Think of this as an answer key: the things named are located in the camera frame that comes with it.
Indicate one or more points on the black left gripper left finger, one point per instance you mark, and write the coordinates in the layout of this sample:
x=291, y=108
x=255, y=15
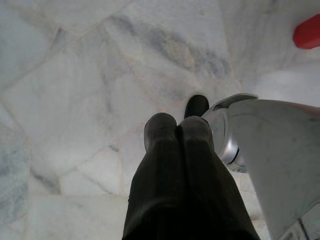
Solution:
x=160, y=175

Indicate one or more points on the black robot left foot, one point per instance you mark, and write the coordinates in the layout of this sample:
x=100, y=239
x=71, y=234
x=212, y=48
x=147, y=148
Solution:
x=196, y=106

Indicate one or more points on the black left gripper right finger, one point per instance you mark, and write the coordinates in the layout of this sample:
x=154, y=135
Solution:
x=207, y=180

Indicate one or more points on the red table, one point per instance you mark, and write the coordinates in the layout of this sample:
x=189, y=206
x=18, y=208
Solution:
x=308, y=32

